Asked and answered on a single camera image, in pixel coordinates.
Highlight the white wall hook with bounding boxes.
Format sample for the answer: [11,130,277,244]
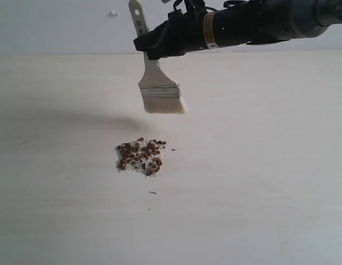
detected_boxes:
[109,10,119,17]

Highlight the wooden paint brush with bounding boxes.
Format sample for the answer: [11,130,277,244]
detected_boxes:
[129,0,187,114]

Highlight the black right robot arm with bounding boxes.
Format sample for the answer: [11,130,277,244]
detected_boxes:
[133,1,342,60]

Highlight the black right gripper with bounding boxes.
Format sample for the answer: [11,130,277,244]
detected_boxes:
[133,1,208,60]

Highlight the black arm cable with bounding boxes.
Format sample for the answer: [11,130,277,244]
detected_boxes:
[222,0,248,8]

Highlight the brown beads and crumbs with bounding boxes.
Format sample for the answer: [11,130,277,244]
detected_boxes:
[115,137,167,177]

